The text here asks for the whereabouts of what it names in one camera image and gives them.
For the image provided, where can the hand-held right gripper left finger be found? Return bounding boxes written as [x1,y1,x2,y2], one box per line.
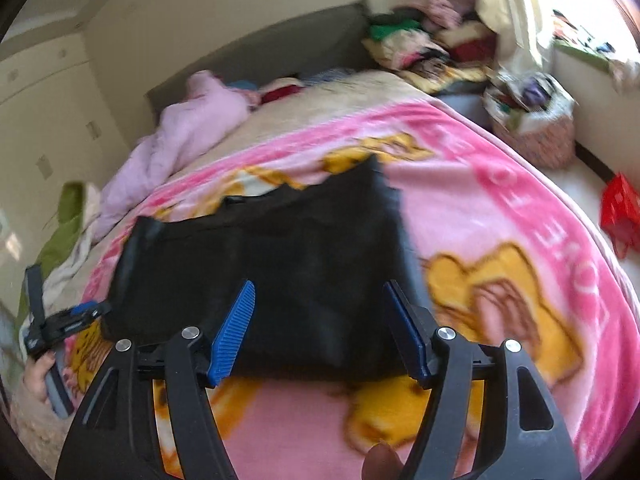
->
[55,280,257,480]

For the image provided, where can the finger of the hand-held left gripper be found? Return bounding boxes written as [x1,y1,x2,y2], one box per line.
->
[25,265,49,333]
[45,301,112,337]

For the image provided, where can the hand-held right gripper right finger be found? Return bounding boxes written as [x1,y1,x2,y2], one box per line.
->
[382,280,583,480]

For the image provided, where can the black leather jacket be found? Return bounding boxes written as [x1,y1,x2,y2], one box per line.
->
[100,155,436,386]

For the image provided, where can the woven basket of clothes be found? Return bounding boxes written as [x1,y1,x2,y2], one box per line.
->
[482,72,578,171]

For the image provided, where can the pile of folded clothes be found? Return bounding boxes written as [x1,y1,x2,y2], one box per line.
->
[362,0,501,96]

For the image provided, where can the person's left hand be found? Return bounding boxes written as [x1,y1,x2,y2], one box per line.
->
[22,351,57,403]

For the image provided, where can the person's right hand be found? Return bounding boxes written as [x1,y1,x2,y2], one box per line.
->
[362,444,401,480]

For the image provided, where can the green and white blanket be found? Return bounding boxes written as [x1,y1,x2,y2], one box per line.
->
[17,180,108,331]

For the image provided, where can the pink printed blanket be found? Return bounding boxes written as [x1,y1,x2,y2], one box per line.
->
[65,100,640,480]

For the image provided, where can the cream wardrobe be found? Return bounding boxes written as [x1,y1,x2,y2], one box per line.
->
[0,30,151,241]

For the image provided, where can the light pink quilt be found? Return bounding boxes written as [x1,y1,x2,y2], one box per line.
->
[92,70,261,241]

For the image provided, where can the bed with beige sheet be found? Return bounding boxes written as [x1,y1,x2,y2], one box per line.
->
[120,67,441,196]

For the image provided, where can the dark red cloth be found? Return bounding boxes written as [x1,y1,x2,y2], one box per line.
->
[259,84,303,105]

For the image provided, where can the red plastic bag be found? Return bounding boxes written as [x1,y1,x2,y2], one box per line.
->
[600,172,640,258]

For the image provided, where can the blue patterned cloth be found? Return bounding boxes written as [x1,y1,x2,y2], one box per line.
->
[300,69,348,88]

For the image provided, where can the dark grey headboard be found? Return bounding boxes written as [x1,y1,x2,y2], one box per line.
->
[145,0,373,116]

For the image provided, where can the cream curtain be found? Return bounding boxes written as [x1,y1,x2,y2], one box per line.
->
[472,0,556,81]

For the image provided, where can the cluttered windowsill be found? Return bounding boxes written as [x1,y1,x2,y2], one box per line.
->
[552,7,640,96]

